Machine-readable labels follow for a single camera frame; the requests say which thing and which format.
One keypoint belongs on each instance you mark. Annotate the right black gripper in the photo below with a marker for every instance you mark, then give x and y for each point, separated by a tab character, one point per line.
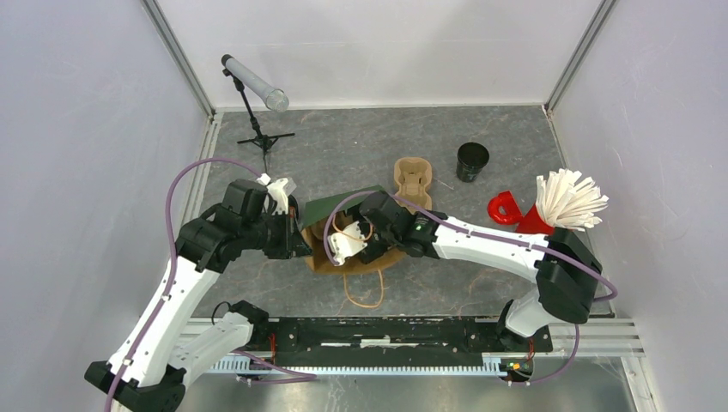
374	248

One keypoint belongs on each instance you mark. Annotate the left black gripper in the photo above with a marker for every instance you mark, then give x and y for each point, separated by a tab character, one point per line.
294	243

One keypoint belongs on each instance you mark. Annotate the green paper bag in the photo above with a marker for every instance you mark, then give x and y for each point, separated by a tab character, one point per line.
342	209

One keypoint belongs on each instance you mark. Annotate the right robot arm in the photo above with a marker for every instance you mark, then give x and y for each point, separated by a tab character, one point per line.
562	269

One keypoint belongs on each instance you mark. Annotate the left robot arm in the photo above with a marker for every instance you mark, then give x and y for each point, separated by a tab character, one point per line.
151	370

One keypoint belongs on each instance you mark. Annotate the cardboard cup carrier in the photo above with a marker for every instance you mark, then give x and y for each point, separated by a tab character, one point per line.
413	177

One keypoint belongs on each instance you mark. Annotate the black tripod stand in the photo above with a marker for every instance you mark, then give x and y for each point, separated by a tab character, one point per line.
263	141

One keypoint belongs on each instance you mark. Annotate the red mug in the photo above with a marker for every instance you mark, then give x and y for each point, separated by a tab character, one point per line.
504	210

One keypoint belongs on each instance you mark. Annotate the grey tube on stand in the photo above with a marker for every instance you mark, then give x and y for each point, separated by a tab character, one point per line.
273	98

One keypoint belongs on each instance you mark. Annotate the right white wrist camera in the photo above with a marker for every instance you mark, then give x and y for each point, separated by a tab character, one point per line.
345	243

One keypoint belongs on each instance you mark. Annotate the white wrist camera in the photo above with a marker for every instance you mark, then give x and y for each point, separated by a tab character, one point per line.
345	243
280	191

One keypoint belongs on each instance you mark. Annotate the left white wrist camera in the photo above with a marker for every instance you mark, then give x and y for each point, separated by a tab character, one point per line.
280	191

